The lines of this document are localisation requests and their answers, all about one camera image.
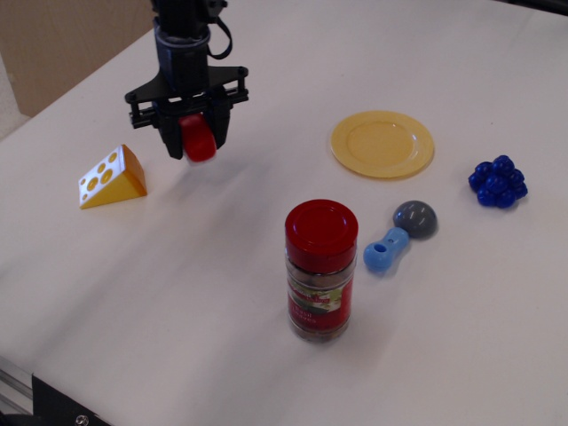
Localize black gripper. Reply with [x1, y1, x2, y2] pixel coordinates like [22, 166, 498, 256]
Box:
[125, 35, 249, 160]

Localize red toy sushi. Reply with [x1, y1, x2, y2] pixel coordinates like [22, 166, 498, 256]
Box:
[178, 114, 217, 163]

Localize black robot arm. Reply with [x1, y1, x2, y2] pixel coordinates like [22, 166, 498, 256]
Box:
[125, 1, 249, 163]

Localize yellow plastic plate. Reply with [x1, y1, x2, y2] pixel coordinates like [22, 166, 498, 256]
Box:
[330, 111, 435, 179]

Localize yellow toy cheese wedge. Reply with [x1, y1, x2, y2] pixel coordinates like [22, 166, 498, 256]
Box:
[78, 145, 147, 209]

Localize red lid spice jar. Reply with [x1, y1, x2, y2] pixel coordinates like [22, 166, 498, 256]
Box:
[285, 199, 359, 342]

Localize blue grey toy scoop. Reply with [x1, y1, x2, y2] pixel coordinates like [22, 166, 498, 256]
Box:
[363, 201, 438, 272]

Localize blue toy grapes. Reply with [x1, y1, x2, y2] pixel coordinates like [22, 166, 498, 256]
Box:
[468, 155, 528, 209]

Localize black cable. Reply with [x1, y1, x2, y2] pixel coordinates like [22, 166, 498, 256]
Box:
[206, 17, 234, 61]

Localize black corner bracket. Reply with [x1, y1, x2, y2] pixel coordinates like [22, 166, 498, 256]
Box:
[32, 375, 110, 426]

